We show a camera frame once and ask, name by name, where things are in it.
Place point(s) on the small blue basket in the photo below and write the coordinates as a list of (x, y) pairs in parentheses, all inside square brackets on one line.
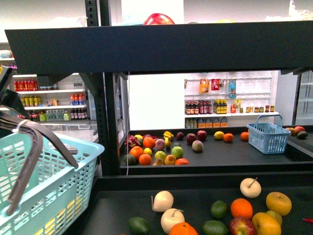
[(267, 137)]

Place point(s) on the orange fruit right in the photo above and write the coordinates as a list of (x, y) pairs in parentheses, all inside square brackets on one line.
[(241, 208)]

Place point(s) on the large orange tangerine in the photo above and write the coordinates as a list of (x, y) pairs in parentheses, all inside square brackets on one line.
[(183, 229)]

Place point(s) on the white apple with stem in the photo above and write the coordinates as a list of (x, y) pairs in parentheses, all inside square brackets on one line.
[(170, 218)]

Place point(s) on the yellow orange apple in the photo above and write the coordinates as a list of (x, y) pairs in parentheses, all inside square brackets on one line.
[(279, 202)]

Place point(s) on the orange persimmon smooth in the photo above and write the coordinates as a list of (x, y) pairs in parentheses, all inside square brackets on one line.
[(265, 224)]

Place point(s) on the yellow lemon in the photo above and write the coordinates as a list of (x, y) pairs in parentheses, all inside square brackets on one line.
[(74, 207), (55, 226)]

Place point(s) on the white onion left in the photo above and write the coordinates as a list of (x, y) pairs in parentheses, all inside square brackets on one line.
[(162, 201)]

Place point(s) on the black back fruit tray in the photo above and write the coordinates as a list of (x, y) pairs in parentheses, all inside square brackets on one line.
[(237, 156)]

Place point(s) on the light blue shopping basket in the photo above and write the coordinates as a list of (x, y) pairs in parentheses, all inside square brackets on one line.
[(53, 184)]

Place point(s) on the brown basket handle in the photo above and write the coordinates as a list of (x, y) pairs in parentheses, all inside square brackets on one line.
[(36, 132)]

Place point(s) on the black fruit tray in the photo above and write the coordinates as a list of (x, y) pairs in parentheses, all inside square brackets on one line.
[(114, 200), (237, 156)]

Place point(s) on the red apple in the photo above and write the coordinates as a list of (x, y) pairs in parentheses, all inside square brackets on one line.
[(242, 226)]

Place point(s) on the black shelf upright post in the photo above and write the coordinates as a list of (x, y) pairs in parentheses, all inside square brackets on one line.
[(101, 86)]

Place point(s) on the red chili pepper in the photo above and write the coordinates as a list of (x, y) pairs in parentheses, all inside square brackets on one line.
[(308, 220)]

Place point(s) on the white pear apple far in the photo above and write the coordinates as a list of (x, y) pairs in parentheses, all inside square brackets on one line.
[(250, 188)]

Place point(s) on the green lime upper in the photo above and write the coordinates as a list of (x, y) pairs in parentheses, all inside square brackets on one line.
[(218, 209)]

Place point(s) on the dark green avocado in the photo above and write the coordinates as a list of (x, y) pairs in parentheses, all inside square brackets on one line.
[(139, 226)]

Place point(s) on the black front fruit tray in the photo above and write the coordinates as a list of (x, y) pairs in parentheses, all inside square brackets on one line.
[(114, 200)]

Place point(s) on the olive green small fruit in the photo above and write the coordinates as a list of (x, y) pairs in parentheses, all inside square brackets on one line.
[(276, 215)]

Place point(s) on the black upper shelf board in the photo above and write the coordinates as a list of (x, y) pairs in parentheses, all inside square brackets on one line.
[(173, 48)]

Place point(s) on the glass top freezer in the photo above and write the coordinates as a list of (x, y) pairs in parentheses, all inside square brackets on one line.
[(80, 129)]

